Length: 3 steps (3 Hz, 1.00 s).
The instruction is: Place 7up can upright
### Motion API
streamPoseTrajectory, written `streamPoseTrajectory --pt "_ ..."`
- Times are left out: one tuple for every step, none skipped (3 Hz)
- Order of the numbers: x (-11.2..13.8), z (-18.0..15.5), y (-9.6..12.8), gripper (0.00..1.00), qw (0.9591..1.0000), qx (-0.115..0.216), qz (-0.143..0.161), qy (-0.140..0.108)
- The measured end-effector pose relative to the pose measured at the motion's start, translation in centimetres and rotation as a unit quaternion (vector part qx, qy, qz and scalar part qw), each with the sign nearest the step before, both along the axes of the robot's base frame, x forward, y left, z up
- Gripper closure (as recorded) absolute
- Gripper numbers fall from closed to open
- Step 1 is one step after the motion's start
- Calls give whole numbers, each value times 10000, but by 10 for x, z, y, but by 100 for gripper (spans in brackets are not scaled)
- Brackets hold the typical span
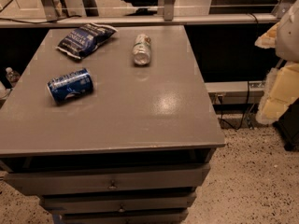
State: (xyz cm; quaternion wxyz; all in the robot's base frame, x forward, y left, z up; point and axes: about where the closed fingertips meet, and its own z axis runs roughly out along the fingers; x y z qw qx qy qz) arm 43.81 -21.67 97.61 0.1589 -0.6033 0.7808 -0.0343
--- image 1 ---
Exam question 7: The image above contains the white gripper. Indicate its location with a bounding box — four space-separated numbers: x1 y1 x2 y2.
254 0 299 125

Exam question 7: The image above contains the silver green 7up can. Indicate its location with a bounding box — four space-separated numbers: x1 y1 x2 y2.
133 34 151 65

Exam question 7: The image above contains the blue soda can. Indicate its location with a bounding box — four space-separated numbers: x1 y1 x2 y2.
47 68 93 104

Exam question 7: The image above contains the top grey drawer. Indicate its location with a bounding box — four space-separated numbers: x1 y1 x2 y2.
4 163 210 195

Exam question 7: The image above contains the grey drawer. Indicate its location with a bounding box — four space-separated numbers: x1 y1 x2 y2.
41 191 196 214
4 163 210 195
63 209 188 224

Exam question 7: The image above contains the middle grey drawer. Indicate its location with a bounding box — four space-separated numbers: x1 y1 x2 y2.
41 191 196 214

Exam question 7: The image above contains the bottom grey drawer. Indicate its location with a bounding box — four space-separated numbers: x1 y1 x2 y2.
63 209 188 224

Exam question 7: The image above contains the person standing in background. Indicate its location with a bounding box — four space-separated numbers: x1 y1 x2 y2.
82 0 99 17

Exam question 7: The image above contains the blue chip bag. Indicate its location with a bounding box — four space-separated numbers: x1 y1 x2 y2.
56 23 118 60

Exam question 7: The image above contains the clear plastic water bottle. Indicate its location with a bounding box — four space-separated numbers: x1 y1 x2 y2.
6 67 21 87

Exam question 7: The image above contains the metal frame railing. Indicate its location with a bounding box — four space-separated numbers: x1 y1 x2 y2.
0 0 297 28

